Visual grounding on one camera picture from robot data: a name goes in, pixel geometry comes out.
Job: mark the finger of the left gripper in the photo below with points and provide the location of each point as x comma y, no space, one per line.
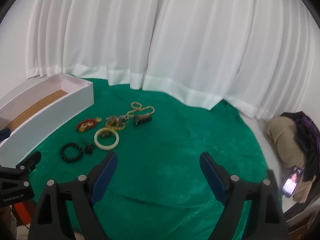
28,163
5,134

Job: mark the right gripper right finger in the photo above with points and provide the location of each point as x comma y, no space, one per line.
265,219

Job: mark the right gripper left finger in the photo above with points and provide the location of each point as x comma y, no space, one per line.
51,218

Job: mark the dark green pendant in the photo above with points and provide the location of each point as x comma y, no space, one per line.
89,148

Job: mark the cream jade bangle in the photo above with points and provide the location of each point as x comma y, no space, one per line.
106,139

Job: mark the gold bangle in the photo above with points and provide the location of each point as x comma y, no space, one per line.
115,125

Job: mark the ornate metal pendant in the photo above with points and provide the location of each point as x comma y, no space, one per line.
124,119

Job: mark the orange red object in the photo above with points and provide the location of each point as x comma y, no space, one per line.
24,211

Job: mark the white cardboard box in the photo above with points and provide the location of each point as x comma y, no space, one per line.
37,108

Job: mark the smartphone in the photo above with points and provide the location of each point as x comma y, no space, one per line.
292,181

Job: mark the dark purple clothing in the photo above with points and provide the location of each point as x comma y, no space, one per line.
307,138

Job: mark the green cloth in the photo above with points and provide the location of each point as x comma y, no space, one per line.
158,190

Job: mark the white curtain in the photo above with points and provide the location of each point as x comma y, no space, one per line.
261,56

